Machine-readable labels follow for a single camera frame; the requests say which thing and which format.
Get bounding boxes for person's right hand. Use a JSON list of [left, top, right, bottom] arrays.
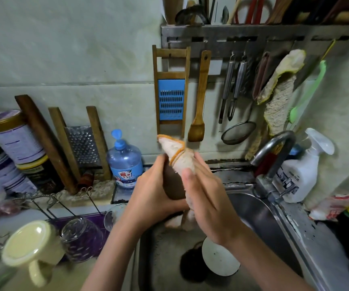
[[181, 151, 245, 246]]

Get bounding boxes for person's left hand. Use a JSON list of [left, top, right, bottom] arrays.
[[125, 153, 190, 234]]

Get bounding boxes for brown amber glass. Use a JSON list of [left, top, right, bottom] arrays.
[[162, 163, 187, 200]]

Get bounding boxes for beige dish cloth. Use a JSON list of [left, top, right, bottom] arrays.
[[157, 134, 200, 231]]

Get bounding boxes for yellow mug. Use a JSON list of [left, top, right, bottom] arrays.
[[1, 220, 66, 288]]

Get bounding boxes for small blue water bottle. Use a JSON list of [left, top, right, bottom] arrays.
[[107, 129, 144, 190]]

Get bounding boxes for white plate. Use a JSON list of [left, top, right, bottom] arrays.
[[202, 236, 241, 277]]

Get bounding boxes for purple plastic tray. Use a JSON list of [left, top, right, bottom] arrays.
[[47, 212, 111, 258]]

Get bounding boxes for stainless steel sink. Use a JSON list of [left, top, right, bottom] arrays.
[[135, 163, 345, 291]]

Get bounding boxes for red container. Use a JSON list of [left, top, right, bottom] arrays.
[[256, 153, 277, 177]]

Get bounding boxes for mesh strainer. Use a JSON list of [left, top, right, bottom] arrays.
[[221, 54, 272, 146]]

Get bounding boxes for metal faucet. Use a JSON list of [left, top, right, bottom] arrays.
[[250, 131, 296, 200]]

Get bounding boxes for wooden framed metal grater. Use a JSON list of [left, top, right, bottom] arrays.
[[48, 106, 113, 182]]

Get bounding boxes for white spray bottle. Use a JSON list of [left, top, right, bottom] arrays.
[[274, 128, 336, 204]]

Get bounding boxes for blue capped bottle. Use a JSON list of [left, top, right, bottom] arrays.
[[287, 144, 305, 160]]

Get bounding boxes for wooden slicer with blue blade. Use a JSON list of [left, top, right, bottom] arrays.
[[152, 45, 192, 138]]

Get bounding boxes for wooden spatula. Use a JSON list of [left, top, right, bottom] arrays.
[[187, 50, 213, 142]]

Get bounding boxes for pink and white plastic bag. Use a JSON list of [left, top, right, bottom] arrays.
[[308, 192, 349, 222]]

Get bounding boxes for metal peeler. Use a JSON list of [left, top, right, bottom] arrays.
[[227, 54, 249, 122], [217, 53, 238, 125]]

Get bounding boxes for wooden rolling pin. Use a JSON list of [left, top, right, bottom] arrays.
[[15, 94, 80, 194]]

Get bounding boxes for stack of labelled tin cans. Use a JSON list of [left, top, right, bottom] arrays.
[[0, 110, 51, 194]]

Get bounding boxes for dark metal ladle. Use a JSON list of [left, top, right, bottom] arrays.
[[174, 4, 208, 26]]

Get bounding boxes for wooden scoop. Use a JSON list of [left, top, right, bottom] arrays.
[[164, 0, 184, 25]]

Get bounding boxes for bamboo skewer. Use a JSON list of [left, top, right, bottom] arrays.
[[228, 0, 245, 25]]

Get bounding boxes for bundle of dark chopsticks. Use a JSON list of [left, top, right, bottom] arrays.
[[200, 0, 219, 24]]

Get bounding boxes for black wire scourer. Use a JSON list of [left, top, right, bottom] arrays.
[[179, 242, 210, 284]]

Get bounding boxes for metal wire cup rack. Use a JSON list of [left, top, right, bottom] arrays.
[[0, 186, 114, 264]]

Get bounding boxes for wall mounted metal utensil rack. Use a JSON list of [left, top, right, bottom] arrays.
[[160, 22, 349, 58]]

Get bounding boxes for red handled scissors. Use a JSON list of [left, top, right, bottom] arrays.
[[234, 0, 269, 25]]

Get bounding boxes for brown handled knife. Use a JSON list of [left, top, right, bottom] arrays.
[[267, 0, 296, 25], [323, 0, 349, 25]]

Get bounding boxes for black handled knife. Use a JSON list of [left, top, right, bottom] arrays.
[[282, 0, 311, 25], [305, 0, 339, 25]]

